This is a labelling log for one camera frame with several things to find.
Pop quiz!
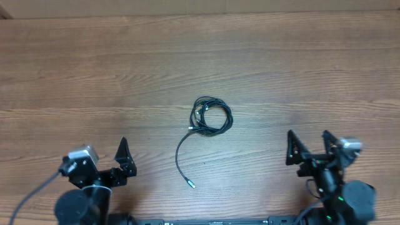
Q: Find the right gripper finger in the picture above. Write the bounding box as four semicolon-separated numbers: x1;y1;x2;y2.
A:
286;130;309;166
322;130;341;156

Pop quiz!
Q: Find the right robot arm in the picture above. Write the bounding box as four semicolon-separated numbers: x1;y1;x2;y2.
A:
286;130;376;224

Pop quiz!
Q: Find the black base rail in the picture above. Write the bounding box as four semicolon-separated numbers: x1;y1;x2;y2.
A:
132;216;297;225

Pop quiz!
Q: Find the black usb cable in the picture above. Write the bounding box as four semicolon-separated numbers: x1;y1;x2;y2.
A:
189;96;234;138

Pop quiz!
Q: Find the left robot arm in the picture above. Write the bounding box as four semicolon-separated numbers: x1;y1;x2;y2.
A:
54;137;137;225

